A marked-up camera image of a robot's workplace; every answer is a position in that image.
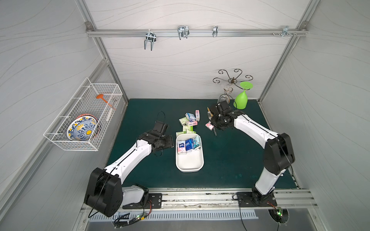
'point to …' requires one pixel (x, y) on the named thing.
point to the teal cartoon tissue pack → (197, 142)
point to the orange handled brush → (100, 96)
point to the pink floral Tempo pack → (181, 147)
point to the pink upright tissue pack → (197, 115)
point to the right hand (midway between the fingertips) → (211, 121)
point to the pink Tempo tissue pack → (209, 126)
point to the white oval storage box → (189, 156)
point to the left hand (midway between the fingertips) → (169, 143)
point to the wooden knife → (209, 113)
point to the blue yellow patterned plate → (81, 127)
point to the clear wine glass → (225, 96)
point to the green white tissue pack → (178, 133)
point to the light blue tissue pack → (190, 117)
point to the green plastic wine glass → (241, 100)
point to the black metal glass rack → (234, 81)
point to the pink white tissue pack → (191, 122)
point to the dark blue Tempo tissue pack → (189, 144)
